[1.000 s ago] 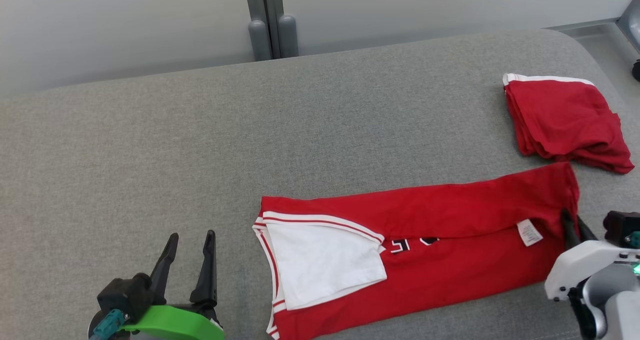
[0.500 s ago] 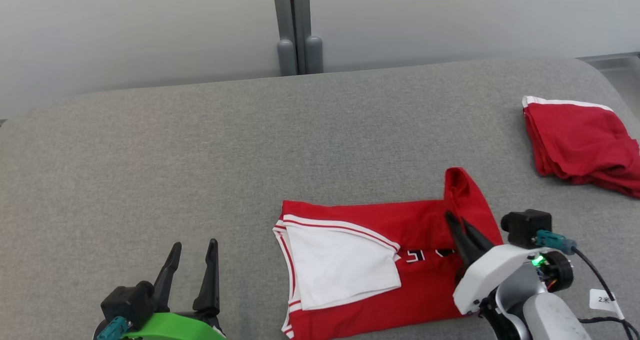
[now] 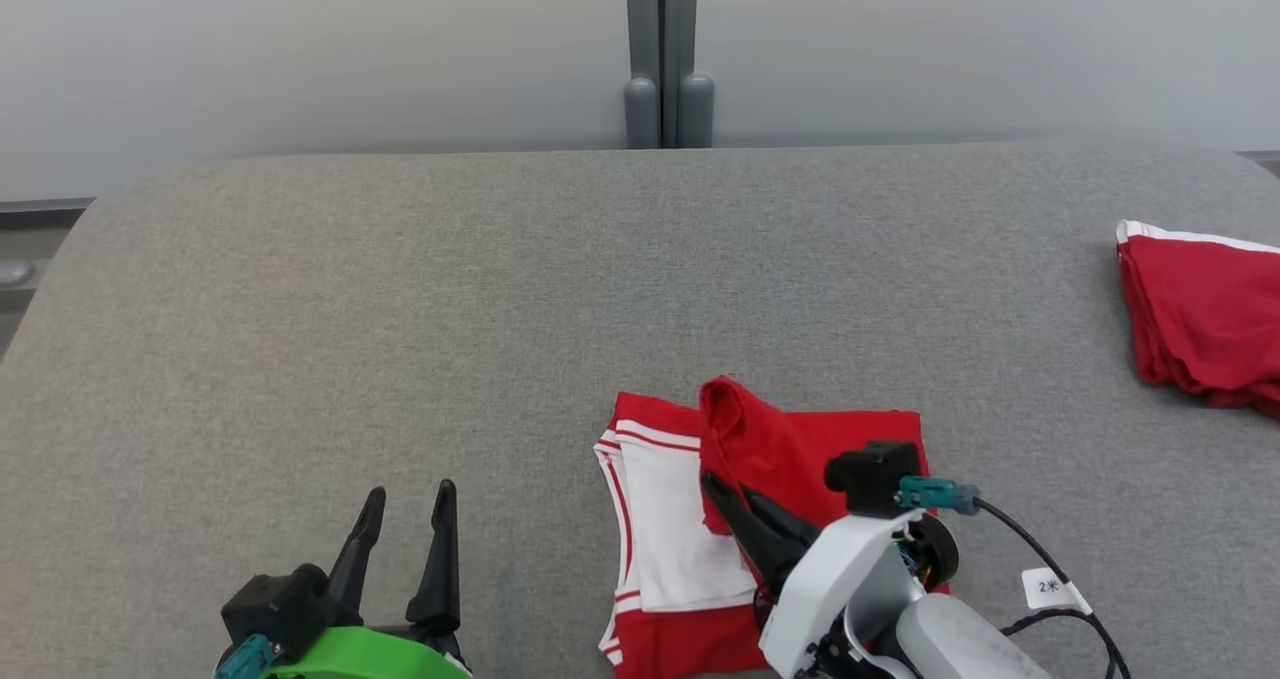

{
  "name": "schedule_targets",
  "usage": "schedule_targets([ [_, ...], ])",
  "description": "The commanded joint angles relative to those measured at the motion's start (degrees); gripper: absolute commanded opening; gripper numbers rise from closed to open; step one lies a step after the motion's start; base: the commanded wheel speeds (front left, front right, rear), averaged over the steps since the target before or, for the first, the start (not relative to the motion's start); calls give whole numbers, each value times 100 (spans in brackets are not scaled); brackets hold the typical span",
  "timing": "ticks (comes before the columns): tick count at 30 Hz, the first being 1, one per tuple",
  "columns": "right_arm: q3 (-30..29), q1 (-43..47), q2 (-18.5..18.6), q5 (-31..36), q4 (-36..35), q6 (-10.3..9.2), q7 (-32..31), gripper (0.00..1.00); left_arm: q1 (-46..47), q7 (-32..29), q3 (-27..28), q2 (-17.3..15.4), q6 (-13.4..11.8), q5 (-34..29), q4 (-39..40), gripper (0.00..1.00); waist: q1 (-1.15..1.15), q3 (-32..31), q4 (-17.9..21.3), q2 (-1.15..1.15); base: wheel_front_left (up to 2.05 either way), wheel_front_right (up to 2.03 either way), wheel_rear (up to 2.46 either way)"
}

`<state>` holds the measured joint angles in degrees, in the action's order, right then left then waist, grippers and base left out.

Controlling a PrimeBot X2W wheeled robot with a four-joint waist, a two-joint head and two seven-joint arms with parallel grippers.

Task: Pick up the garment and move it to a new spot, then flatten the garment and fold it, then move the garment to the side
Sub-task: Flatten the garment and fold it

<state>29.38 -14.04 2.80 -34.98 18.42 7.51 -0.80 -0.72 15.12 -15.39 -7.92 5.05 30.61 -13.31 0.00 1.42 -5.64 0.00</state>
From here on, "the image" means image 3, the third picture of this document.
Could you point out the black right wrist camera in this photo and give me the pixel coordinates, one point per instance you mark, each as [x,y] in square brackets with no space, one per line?
[870,479]

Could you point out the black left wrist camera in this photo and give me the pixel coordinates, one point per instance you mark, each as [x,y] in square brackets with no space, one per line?
[275,607]

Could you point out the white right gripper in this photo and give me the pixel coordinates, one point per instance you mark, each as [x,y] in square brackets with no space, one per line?
[830,579]

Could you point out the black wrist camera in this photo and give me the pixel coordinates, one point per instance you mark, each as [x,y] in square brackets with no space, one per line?
[275,607]
[870,479]

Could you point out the grey fabric sofa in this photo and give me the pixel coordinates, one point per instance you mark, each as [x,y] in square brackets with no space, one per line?
[400,359]

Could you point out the red and white shirt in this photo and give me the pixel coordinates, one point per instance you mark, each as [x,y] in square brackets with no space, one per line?
[680,519]

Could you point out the red shorts with white stripes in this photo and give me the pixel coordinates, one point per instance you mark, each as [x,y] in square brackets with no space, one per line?
[1210,319]

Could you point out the grey partition post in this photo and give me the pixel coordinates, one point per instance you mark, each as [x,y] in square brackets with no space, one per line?
[668,49]

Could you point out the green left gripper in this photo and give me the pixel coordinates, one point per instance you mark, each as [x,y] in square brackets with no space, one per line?
[370,657]

